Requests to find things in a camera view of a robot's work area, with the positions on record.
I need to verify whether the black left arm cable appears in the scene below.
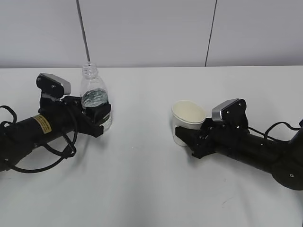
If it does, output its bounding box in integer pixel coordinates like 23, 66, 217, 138
0, 105, 79, 174

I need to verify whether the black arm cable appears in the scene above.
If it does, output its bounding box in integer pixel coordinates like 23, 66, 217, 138
247, 122, 302, 142
0, 105, 79, 174

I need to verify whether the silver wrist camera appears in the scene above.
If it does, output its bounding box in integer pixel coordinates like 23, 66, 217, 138
36, 73, 71, 99
211, 98, 239, 122

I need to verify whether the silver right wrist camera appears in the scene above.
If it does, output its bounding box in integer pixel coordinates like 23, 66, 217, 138
211, 98, 239, 122

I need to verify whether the white paper cup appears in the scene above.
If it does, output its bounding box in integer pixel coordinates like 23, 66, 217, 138
171, 100, 206, 147

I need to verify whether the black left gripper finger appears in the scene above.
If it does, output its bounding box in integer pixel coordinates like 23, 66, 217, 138
84, 103, 112, 137
63, 96, 81, 104

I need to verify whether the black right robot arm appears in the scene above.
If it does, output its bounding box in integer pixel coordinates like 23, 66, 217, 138
175, 98, 303, 191

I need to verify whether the clear green-label water bottle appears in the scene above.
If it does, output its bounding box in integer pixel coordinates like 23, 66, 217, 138
80, 61, 113, 133

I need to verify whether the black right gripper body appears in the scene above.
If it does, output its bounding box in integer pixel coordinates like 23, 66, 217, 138
192, 99, 249, 158

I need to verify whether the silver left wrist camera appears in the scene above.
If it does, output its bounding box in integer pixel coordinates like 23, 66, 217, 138
36, 73, 71, 99

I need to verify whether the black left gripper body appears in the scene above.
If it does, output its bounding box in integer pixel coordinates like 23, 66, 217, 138
38, 94, 91, 135

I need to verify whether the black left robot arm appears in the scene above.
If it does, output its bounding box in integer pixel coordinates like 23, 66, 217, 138
0, 96, 111, 174

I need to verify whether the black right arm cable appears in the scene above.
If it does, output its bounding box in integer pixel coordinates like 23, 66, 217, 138
247, 122, 302, 142

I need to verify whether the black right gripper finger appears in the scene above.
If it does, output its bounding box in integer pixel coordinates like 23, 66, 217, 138
175, 126, 200, 147

